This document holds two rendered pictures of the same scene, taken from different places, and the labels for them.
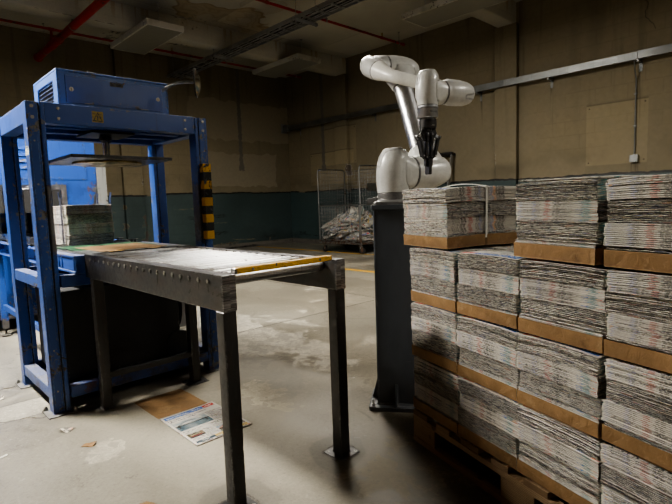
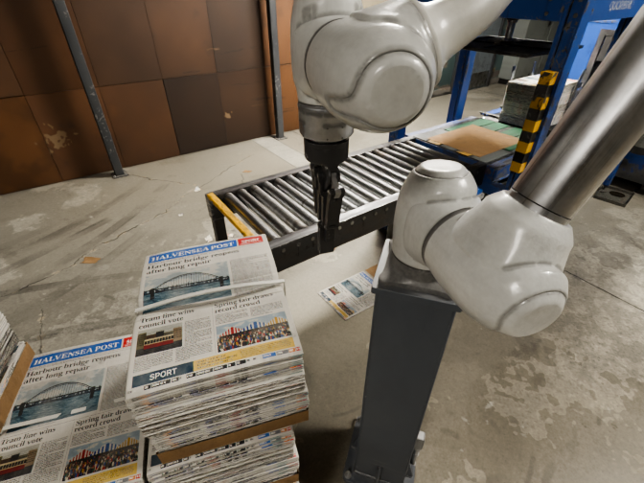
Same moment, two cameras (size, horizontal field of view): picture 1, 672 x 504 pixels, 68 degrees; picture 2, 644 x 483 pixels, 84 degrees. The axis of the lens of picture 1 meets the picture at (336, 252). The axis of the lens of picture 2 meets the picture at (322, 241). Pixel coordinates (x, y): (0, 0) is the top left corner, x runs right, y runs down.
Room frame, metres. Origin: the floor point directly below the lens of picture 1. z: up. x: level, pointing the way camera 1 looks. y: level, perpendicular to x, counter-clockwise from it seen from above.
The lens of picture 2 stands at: (2.30, -1.00, 1.57)
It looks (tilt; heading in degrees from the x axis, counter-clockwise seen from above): 35 degrees down; 98
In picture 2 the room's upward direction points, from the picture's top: straight up
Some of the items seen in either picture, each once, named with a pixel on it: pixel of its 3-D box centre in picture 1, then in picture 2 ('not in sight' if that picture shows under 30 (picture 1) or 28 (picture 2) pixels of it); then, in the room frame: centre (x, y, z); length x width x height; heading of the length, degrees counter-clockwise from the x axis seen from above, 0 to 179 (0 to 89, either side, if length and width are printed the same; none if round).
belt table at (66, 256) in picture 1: (114, 254); (479, 144); (2.97, 1.33, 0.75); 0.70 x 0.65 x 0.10; 44
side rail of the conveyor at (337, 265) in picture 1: (245, 263); (391, 209); (2.41, 0.45, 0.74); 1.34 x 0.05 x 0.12; 44
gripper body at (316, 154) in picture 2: (427, 130); (326, 162); (2.22, -0.42, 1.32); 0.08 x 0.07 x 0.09; 116
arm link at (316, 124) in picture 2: (427, 113); (326, 118); (2.22, -0.42, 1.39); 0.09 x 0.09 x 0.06
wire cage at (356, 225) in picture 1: (351, 209); not in sight; (10.14, -0.35, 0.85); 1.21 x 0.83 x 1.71; 44
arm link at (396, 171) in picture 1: (394, 170); (435, 212); (2.44, -0.30, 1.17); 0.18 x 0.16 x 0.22; 113
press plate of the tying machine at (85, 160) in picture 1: (107, 162); (505, 46); (2.97, 1.33, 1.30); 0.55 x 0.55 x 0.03; 44
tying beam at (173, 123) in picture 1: (104, 127); (517, 2); (2.97, 1.33, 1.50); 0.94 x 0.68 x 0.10; 134
